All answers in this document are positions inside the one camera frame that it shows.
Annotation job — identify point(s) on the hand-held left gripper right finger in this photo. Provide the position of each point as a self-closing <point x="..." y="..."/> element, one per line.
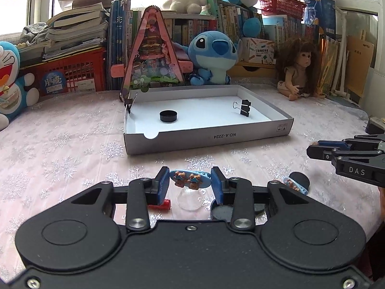
<point x="216" y="186"/>

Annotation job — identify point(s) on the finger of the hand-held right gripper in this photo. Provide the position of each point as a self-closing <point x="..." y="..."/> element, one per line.
<point x="331" y="145"/>
<point x="355" y="168"/>

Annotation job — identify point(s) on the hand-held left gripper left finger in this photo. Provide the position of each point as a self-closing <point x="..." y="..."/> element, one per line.
<point x="162" y="183"/>

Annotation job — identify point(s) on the blue bear hair clip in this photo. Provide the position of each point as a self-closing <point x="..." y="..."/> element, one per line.
<point x="188" y="179"/>
<point x="293" y="184"/>

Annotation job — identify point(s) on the black round cap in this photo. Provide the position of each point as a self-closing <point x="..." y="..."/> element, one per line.
<point x="222" y="212"/>
<point x="168" y="116"/>
<point x="302" y="177"/>

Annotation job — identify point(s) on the white cardboard box tray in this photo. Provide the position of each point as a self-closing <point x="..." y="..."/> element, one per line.
<point x="207" y="111"/>

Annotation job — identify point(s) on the gold foil wrapping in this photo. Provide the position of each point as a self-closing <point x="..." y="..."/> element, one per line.
<point x="329" y="63"/>

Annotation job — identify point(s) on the black binder clip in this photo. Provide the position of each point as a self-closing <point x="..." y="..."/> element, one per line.
<point x="130" y="104"/>
<point x="244" y="108"/>

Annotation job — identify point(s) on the brown haired doll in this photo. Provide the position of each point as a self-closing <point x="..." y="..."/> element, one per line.
<point x="300" y="66"/>

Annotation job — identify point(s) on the brown paper envelope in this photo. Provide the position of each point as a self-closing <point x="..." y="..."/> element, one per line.
<point x="359" y="60"/>

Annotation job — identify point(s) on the white plastic pipes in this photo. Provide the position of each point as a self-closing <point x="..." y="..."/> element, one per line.
<point x="341" y="51"/>

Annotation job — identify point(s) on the pink snowflake tablecloth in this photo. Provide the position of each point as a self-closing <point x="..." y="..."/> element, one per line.
<point x="66" y="144"/>

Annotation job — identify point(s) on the wooden desk drawer organizer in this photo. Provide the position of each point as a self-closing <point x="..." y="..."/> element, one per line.
<point x="255" y="70"/>

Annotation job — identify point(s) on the colourful printed cardboard box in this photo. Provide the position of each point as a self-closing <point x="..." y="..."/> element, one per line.
<point x="258" y="51"/>

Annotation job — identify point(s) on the blue paper bags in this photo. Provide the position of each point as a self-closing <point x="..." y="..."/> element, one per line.
<point x="320" y="15"/>

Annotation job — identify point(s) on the blue alien plush toy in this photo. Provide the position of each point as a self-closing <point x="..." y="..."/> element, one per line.
<point x="213" y="54"/>

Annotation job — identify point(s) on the pink triangular dollhouse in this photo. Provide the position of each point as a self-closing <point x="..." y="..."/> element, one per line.
<point x="152" y="51"/>

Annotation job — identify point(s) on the red plastic crate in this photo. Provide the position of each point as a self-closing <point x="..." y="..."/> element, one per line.
<point x="84" y="72"/>

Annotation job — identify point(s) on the red mesh basket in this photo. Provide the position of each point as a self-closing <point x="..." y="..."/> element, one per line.
<point x="281" y="6"/>

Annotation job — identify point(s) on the row of slim blue books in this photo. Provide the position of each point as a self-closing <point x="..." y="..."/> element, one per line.
<point x="118" y="42"/>

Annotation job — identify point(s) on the row of upright books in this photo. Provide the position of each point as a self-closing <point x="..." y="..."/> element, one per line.
<point x="186" y="30"/>

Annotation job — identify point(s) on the stack of worn books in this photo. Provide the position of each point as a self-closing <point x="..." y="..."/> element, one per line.
<point x="75" y="27"/>

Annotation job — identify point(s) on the blue robot cat plush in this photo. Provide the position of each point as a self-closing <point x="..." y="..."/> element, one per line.
<point x="12" y="75"/>

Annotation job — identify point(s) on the grey crumpled cloth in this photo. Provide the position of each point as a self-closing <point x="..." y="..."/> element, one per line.
<point x="33" y="31"/>

